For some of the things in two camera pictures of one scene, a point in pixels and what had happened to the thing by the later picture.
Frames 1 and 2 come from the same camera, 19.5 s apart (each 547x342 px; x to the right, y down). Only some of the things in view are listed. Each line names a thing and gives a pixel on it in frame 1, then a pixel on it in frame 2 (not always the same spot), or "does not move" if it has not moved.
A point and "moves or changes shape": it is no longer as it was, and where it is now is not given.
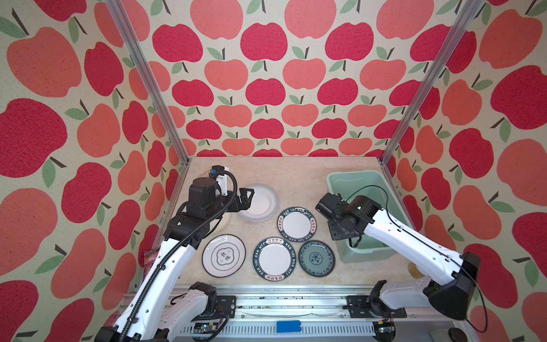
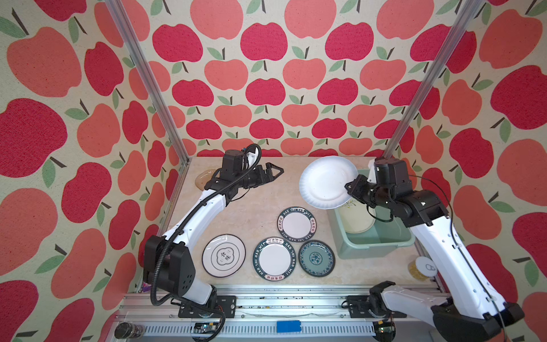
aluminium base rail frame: (313, 315) does not move
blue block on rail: (288, 326) does not move
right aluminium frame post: (471, 9) does not move
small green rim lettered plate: (296, 224) does not move
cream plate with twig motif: (223, 227) moves or changes shape
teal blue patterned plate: (316, 258) does not move
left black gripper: (246, 201) -> (268, 177)
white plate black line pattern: (223, 255) does not move
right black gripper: (332, 234) -> (354, 186)
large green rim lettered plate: (274, 258) does not move
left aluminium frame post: (149, 79) does not move
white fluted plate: (263, 204) -> (323, 182)
